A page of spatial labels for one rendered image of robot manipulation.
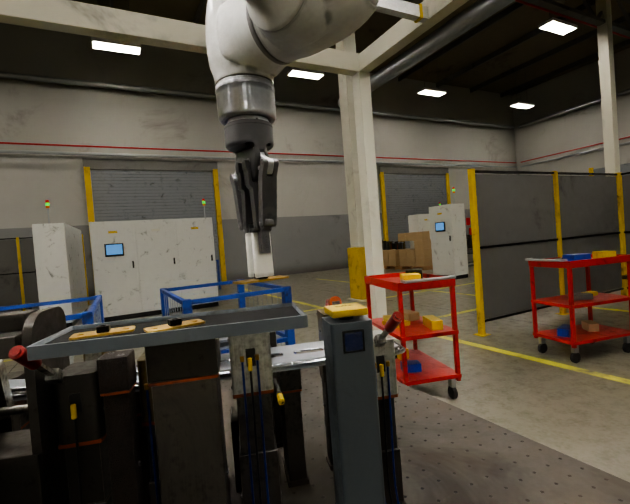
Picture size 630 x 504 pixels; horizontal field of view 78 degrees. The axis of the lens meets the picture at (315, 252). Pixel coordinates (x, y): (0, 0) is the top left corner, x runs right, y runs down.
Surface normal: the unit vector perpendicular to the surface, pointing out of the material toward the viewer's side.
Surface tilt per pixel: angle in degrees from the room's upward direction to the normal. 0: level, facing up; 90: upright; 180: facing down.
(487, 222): 90
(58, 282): 90
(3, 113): 90
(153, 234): 90
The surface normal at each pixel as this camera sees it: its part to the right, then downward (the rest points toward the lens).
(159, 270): 0.47, -0.01
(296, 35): 0.04, 1.00
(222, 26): -0.58, 0.07
